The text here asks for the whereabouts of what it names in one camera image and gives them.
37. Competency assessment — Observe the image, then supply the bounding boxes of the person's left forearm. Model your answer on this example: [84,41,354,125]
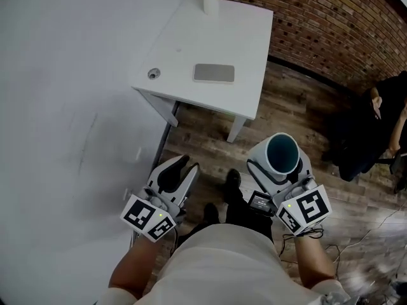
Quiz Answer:
[107,233,168,300]

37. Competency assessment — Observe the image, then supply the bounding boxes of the black office chair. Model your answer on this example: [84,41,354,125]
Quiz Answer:
[377,150,407,195]

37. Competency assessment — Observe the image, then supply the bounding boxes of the person's right forearm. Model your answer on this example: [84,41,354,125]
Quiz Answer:
[293,233,337,291]

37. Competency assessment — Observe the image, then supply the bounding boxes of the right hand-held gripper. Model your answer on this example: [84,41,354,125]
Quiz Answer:
[247,152,333,236]

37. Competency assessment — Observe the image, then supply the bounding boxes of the white cup with teal inside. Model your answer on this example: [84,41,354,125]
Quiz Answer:
[249,132,301,186]

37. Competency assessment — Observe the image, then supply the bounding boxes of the black display device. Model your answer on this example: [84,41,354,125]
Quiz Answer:
[247,190,276,217]

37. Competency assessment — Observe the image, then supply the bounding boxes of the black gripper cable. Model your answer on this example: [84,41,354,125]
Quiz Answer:
[279,226,326,255]

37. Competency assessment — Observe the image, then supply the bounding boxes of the grey smartphone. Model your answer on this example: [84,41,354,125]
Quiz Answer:
[192,63,236,85]

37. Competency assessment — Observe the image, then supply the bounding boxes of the thin floor cable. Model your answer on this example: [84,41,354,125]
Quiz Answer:
[324,200,407,268]

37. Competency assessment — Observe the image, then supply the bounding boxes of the white table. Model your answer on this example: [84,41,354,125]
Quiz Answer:
[131,0,275,144]

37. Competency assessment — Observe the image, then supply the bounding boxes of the person's beige shirt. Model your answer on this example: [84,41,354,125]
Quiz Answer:
[93,222,352,305]

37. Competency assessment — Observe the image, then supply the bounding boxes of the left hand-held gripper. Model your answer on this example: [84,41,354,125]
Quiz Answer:
[120,154,201,243]

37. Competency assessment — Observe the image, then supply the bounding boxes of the person's black trousers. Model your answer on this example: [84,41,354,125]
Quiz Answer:
[176,191,275,250]

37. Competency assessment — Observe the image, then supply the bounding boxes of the person's black shoe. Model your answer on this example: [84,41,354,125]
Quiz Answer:
[223,168,243,203]
[203,202,221,226]

